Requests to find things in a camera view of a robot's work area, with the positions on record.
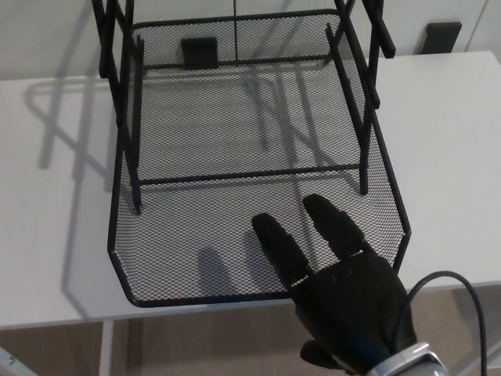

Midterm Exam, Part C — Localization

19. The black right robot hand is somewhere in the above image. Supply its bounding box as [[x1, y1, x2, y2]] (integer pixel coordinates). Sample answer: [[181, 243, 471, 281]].
[[251, 193, 418, 374]]

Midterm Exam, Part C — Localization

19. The black mesh file tray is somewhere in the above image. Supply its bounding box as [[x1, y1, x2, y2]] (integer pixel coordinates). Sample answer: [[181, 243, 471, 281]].
[[106, 9, 413, 309]]

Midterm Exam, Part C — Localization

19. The white desk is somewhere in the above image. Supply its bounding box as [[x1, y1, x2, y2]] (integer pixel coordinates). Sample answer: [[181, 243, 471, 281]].
[[0, 50, 501, 376]]

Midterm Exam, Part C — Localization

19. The white cabinet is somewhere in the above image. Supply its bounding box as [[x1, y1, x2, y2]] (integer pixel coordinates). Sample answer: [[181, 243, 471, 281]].
[[0, 0, 501, 81]]

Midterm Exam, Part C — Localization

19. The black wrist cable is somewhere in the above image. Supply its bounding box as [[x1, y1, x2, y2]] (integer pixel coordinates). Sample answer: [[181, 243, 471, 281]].
[[390, 271, 491, 376]]

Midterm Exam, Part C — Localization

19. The black metal file rack frame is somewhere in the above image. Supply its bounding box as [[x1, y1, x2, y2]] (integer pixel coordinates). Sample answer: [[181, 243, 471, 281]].
[[92, 0, 397, 215]]

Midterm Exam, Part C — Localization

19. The black cabinet handle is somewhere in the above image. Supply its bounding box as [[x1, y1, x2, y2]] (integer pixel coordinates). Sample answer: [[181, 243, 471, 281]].
[[424, 22, 463, 54], [180, 36, 218, 70]]

